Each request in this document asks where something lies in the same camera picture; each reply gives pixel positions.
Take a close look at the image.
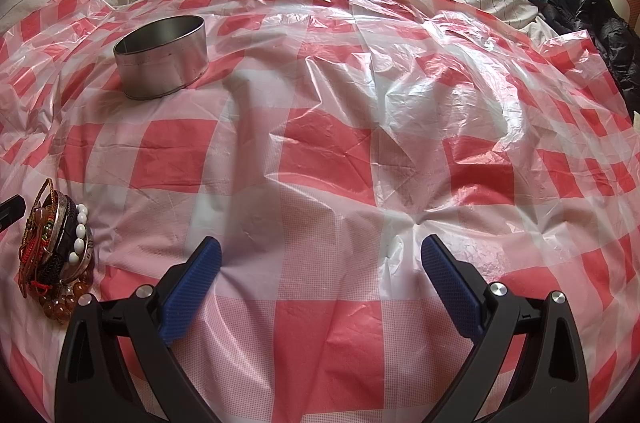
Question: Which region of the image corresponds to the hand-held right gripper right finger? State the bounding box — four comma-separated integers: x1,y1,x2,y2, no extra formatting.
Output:
421,234,591,423

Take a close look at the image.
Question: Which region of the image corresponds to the black jacket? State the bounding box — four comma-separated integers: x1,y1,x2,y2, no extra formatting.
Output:
545,0,640,114

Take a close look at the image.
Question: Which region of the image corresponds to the red white checked plastic sheet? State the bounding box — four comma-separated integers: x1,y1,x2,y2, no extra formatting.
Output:
0,0,640,423

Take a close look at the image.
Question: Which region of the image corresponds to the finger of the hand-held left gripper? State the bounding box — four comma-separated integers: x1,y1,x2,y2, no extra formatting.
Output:
0,195,27,231

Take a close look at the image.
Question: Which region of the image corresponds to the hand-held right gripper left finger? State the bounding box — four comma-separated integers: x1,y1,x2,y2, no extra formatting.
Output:
54,237,222,423

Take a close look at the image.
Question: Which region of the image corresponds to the pile of beaded bracelets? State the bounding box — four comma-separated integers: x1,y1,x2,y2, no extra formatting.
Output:
17,178,96,326

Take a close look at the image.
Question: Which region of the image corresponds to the round metal tin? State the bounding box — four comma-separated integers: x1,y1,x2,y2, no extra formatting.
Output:
113,15,208,100

